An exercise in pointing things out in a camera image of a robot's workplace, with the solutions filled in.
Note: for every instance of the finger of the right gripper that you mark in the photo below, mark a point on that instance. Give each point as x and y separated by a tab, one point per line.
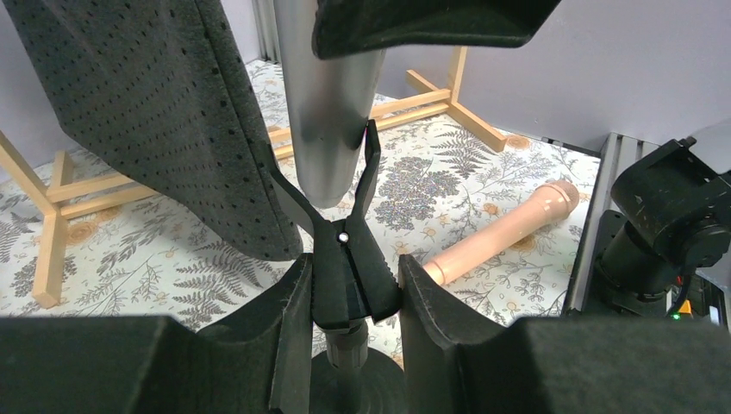
348	27

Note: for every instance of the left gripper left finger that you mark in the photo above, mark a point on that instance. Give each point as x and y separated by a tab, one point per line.
256	360

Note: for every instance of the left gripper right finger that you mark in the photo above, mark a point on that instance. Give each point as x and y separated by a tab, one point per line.
458	361

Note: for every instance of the silver microphone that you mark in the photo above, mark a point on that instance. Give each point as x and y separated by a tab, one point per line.
329	104

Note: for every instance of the black mic stand front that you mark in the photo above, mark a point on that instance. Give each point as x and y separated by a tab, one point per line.
349	284

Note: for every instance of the pink beige microphone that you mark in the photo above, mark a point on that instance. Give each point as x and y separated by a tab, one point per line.
548	204

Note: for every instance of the dark grey hanging garment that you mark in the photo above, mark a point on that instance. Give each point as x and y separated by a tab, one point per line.
158	90

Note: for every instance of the wooden clothes rack frame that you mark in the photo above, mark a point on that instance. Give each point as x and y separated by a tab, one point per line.
62	198

